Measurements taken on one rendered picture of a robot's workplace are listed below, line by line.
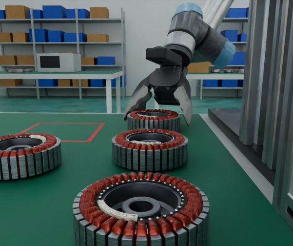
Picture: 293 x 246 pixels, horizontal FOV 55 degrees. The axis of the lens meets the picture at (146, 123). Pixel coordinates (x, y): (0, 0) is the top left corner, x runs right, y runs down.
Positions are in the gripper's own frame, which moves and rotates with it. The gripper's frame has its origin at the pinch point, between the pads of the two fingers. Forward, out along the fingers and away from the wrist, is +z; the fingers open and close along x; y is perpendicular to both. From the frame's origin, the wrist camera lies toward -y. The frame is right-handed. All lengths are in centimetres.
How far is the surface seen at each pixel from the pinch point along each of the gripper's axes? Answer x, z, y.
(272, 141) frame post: -23.5, 9.7, -15.9
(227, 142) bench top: -15.7, 2.7, 0.6
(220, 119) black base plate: -12.3, -5.2, 6.4
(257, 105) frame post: -20.8, 0.9, -9.7
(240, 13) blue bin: 70, -491, 400
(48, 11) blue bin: 455, -391, 263
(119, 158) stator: -4.7, 14.6, -16.2
